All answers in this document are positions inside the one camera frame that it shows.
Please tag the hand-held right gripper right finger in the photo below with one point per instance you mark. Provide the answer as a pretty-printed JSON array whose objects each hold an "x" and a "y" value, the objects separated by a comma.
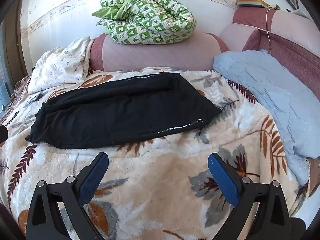
[{"x": 222, "y": 180}]

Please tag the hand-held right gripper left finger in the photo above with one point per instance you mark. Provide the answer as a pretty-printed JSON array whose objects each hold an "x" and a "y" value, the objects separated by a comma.
[{"x": 92, "y": 180}]

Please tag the black pants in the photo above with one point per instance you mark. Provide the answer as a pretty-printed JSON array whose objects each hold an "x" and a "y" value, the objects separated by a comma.
[{"x": 120, "y": 110}]

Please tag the leaf print fleece blanket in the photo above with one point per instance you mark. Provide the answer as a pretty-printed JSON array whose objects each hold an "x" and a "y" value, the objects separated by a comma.
[{"x": 155, "y": 175}]

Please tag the light blue quilt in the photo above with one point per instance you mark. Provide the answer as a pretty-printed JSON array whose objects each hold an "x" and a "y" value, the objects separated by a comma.
[{"x": 270, "y": 92}]

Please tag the brown quilted bedspread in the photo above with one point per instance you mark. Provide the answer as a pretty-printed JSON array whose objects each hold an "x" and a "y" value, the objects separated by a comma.
[{"x": 20, "y": 86}]

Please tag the white floral pillow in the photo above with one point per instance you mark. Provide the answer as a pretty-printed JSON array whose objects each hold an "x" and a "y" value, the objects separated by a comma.
[{"x": 62, "y": 65}]

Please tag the pink sofa bolster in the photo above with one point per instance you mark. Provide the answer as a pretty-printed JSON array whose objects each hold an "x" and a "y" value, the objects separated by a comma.
[{"x": 155, "y": 57}]

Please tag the green patterned quilt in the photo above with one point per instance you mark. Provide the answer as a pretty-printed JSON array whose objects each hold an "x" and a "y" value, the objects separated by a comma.
[{"x": 150, "y": 22}]

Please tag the grey book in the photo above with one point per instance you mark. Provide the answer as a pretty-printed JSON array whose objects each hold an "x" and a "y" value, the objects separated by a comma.
[{"x": 251, "y": 3}]

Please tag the wooden window frame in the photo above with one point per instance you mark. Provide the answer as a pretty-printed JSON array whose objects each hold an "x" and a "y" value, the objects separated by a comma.
[{"x": 15, "y": 42}]

